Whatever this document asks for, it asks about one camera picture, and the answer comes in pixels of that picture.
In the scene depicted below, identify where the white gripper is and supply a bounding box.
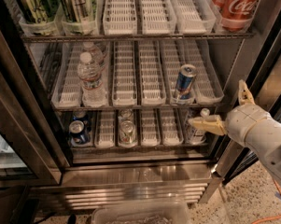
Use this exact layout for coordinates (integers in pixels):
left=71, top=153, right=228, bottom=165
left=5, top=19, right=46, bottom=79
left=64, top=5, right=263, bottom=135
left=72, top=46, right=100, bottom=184
left=188, top=79, right=271, bottom=147

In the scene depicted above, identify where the blue silver energy drink can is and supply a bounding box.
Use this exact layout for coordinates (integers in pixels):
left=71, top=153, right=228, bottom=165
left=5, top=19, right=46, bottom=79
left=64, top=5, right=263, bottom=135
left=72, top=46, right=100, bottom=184
left=174, top=64, right=197, bottom=101

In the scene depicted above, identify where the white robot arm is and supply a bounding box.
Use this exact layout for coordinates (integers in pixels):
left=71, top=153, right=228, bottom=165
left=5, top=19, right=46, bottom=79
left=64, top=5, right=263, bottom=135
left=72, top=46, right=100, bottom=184
left=188, top=79, right=281, bottom=186

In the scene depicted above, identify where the middle shelf white tray rightmost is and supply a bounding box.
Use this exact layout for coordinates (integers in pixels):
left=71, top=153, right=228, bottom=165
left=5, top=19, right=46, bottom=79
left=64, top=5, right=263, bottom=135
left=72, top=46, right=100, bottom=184
left=184, top=40, right=224, bottom=105

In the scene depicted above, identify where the shelf white tray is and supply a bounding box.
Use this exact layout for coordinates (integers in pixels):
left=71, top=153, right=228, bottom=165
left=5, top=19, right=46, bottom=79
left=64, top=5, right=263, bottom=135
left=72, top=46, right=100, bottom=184
left=103, top=0, right=137, bottom=35
left=184, top=40, right=224, bottom=105
left=51, top=43, right=82, bottom=109
left=138, top=41, right=166, bottom=105
left=112, top=41, right=137, bottom=106
left=139, top=0, right=176, bottom=35
left=171, top=0, right=216, bottom=35

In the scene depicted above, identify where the brown tea bottle white cap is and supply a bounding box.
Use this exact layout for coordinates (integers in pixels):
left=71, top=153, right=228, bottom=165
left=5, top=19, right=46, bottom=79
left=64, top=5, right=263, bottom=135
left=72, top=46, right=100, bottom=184
left=185, top=108, right=210, bottom=146

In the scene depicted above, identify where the fridge glass door right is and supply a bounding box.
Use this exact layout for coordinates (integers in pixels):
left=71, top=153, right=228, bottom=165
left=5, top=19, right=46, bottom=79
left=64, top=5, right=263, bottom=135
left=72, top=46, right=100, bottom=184
left=217, top=15, right=281, bottom=185

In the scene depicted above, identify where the front clear water bottle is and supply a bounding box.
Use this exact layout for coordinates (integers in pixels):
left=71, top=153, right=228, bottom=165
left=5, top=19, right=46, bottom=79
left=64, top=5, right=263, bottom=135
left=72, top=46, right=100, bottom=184
left=77, top=52, right=105, bottom=107

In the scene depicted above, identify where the clear water bottle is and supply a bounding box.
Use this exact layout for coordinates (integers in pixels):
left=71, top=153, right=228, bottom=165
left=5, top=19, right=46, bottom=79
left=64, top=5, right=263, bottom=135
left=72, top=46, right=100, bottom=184
left=77, top=52, right=105, bottom=107
left=83, top=42, right=105, bottom=67

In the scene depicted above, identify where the stainless steel display fridge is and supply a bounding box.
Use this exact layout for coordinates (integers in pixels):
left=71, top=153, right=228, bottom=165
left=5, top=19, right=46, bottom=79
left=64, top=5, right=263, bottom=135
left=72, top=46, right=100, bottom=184
left=0, top=0, right=281, bottom=213

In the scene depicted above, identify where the rear clear water bottle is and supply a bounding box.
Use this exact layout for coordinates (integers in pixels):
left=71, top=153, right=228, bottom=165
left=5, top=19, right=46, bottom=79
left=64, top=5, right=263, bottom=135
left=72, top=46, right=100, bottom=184
left=83, top=42, right=105, bottom=67

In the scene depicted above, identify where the middle shelf white tray leftmost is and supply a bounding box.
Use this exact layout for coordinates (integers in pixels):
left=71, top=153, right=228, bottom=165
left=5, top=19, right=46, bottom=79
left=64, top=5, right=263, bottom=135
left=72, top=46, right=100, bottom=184
left=51, top=43, right=82, bottom=109

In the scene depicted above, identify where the silver soda can rear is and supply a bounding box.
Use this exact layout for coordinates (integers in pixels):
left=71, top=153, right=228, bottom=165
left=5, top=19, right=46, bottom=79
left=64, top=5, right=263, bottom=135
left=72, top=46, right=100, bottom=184
left=119, top=109, right=133, bottom=121

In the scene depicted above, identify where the silver soda can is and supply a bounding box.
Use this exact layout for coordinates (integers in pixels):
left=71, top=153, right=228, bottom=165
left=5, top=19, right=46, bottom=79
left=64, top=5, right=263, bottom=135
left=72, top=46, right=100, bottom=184
left=119, top=109, right=133, bottom=121
left=119, top=120, right=136, bottom=145

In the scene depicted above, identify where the silver soda can front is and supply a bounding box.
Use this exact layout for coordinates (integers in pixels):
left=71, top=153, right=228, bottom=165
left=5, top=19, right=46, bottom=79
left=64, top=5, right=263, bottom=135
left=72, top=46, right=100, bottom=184
left=119, top=120, right=136, bottom=145

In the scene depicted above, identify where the red cola can front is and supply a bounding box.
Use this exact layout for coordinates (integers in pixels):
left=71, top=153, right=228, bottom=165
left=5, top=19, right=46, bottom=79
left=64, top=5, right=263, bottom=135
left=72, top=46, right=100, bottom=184
left=221, top=0, right=258, bottom=32

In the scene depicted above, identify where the clear plastic bin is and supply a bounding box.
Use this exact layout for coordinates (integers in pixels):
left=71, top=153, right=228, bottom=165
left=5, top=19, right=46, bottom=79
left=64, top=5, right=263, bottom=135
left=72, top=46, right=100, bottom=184
left=91, top=201, right=191, bottom=224

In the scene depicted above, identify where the blue soda can rear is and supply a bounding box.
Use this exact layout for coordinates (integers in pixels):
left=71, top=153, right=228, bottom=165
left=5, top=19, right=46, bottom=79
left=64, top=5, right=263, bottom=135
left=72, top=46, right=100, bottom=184
left=73, top=111, right=91, bottom=130

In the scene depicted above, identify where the blue soda can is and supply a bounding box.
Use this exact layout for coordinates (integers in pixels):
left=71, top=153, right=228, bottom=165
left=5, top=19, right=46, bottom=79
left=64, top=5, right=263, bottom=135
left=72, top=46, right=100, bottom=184
left=69, top=120, right=90, bottom=146
left=73, top=111, right=91, bottom=130

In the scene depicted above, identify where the blue soda can front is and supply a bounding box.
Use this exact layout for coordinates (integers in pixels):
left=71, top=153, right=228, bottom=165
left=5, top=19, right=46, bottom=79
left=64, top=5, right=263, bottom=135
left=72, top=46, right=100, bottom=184
left=69, top=120, right=90, bottom=146

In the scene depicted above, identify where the green tall can right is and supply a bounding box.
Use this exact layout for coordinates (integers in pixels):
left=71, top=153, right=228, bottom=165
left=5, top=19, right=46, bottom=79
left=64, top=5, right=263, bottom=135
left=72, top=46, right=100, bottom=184
left=60, top=0, right=96, bottom=35

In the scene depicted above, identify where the green tall can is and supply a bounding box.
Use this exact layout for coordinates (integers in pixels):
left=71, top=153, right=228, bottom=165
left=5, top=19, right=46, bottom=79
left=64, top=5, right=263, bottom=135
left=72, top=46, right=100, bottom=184
left=60, top=0, right=96, bottom=35
left=16, top=0, right=60, bottom=36

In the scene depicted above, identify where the green tall can left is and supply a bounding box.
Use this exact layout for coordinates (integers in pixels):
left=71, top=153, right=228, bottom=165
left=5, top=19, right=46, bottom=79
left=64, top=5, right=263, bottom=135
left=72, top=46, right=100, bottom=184
left=16, top=0, right=60, bottom=36

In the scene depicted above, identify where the orange power cable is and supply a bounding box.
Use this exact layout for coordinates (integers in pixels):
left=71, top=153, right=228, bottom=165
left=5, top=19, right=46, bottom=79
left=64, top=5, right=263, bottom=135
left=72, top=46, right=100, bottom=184
left=251, top=179, right=281, bottom=224

